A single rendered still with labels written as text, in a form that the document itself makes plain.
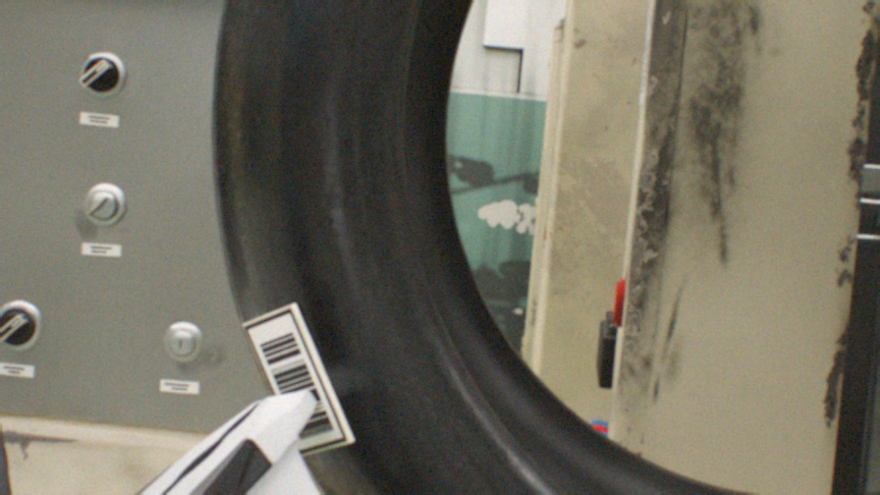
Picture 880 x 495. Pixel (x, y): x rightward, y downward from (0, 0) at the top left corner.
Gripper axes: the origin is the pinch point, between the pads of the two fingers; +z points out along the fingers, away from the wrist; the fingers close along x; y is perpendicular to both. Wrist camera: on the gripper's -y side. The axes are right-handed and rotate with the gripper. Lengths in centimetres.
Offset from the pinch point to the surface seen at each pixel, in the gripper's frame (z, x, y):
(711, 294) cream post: 35.5, -14.5, 16.4
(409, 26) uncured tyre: 10.1, 8.4, -8.9
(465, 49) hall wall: 600, -679, 85
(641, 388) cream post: 30.4, -18.5, 18.4
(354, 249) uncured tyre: 4.5, 4.3, -3.2
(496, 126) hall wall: 585, -676, 123
